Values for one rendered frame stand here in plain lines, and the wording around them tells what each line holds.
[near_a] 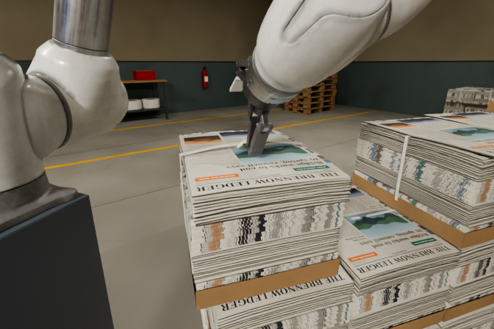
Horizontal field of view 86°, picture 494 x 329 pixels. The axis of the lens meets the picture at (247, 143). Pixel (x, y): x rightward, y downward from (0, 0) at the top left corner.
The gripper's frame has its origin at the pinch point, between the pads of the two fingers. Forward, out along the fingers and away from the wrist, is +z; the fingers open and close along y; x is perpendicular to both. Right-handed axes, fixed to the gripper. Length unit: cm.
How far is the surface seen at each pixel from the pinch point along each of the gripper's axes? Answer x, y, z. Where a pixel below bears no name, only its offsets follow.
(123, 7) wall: -88, -406, 512
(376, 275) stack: 23.1, 37.5, -5.8
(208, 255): -11.3, 26.3, -9.4
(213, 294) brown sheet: -10.8, 33.6, -6.5
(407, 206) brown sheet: 46, 27, 5
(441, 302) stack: 45, 50, 1
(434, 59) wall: 585, -217, 377
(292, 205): 3.3, 20.2, -13.7
